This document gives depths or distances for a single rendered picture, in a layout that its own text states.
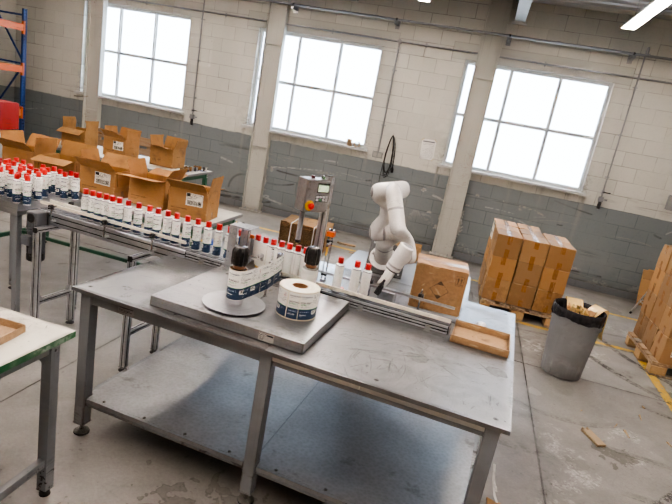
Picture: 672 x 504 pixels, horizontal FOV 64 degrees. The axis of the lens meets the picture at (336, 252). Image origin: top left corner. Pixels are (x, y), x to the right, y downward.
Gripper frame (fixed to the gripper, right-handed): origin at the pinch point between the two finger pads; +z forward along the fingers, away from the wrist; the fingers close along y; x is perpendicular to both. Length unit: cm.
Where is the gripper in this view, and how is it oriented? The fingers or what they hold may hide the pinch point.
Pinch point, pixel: (378, 291)
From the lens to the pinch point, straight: 303.2
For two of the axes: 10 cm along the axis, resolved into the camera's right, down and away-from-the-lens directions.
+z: -4.8, 8.1, 3.3
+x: 8.1, 5.6, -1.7
